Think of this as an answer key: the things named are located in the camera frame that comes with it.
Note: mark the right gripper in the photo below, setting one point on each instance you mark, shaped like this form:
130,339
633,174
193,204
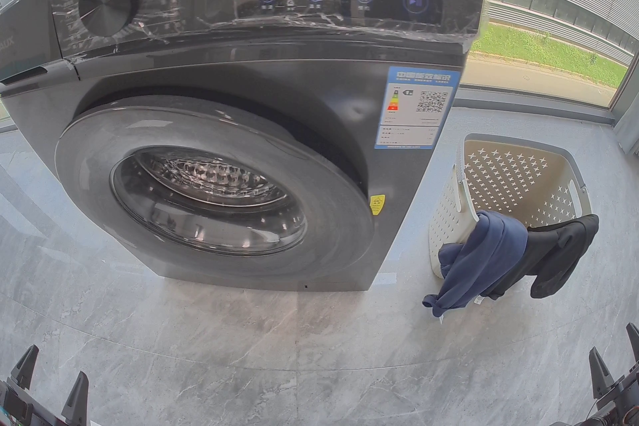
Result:
621,401

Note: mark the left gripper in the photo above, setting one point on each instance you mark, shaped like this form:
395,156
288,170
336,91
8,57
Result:
22,406

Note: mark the cream laundry basket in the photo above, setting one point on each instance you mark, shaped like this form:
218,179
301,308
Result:
519,184

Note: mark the blue garment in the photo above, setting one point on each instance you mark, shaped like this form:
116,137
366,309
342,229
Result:
482,259

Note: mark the grey washing machine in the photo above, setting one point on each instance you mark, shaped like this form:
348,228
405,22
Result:
279,79

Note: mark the black garment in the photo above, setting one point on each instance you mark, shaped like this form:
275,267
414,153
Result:
559,249

